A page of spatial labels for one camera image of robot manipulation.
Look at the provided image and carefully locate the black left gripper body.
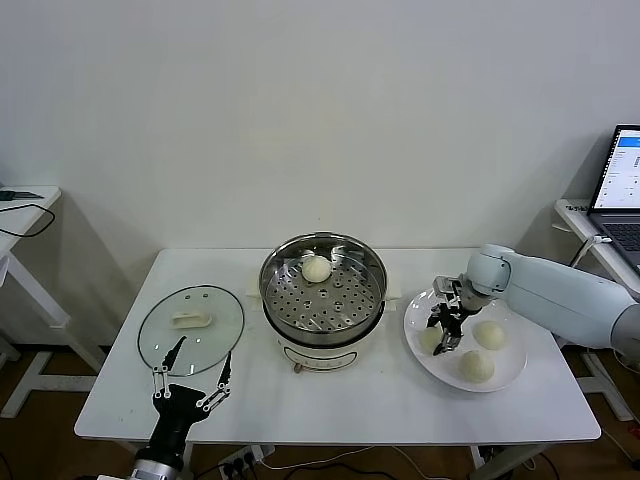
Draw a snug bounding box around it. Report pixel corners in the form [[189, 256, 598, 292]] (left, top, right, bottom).
[[147, 383, 211, 464]]

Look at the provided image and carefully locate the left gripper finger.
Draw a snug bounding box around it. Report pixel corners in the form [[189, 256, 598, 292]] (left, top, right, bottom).
[[195, 352, 235, 412], [152, 335, 188, 400]]

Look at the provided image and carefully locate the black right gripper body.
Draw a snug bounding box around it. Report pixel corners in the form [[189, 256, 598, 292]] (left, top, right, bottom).
[[439, 279, 481, 326]]

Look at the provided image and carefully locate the white steamed baozi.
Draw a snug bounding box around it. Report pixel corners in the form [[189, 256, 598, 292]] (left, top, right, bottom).
[[458, 350, 496, 385], [418, 325, 444, 356], [301, 254, 332, 284], [472, 319, 507, 350]]

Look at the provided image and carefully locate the glass lid with white handle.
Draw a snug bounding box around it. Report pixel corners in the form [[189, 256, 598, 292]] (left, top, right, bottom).
[[137, 284, 246, 377]]

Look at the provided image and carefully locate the steel perforated steamer basket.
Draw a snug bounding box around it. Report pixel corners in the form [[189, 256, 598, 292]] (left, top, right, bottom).
[[258, 232, 390, 347]]

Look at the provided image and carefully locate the white round plate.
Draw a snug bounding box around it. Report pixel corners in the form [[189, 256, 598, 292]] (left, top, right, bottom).
[[403, 284, 529, 394]]

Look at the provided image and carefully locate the white floor power strip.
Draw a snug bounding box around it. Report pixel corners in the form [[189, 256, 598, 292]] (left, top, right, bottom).
[[217, 443, 276, 476]]

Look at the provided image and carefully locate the white electric cooker base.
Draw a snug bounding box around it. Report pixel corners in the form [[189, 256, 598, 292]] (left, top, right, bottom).
[[244, 277, 404, 375]]

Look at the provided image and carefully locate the white side table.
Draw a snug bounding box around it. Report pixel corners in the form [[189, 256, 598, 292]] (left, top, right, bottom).
[[0, 184, 109, 419]]

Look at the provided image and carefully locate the grey open laptop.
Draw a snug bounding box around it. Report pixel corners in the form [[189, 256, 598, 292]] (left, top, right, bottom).
[[587, 123, 640, 266]]

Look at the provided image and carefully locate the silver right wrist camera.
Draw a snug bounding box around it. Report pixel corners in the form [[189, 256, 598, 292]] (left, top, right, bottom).
[[432, 274, 464, 301]]

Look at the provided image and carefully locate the thin black cable loop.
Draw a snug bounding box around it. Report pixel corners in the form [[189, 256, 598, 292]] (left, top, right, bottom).
[[0, 202, 56, 239]]

